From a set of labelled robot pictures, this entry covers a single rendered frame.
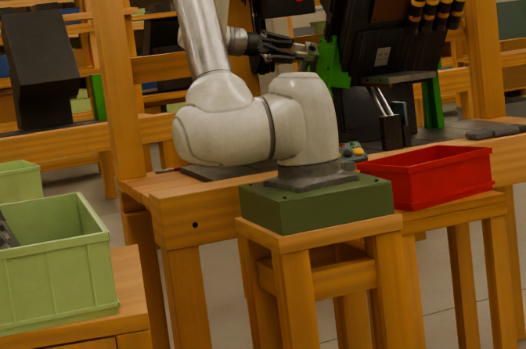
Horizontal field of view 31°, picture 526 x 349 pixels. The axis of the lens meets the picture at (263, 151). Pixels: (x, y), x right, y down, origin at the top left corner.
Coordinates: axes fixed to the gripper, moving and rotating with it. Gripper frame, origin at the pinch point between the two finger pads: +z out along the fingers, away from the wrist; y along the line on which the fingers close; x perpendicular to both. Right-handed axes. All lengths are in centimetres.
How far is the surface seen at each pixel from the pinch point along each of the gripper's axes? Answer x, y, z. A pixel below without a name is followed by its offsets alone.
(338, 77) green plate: -3.5, -13.2, 8.4
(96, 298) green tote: -30, -114, -75
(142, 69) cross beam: 32, 14, -45
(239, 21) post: 11.7, 23.2, -15.5
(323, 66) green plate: -2.9, -8.1, 4.5
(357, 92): 10.0, -4.7, 22.4
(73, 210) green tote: 7, -66, -73
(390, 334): -15, -110, -1
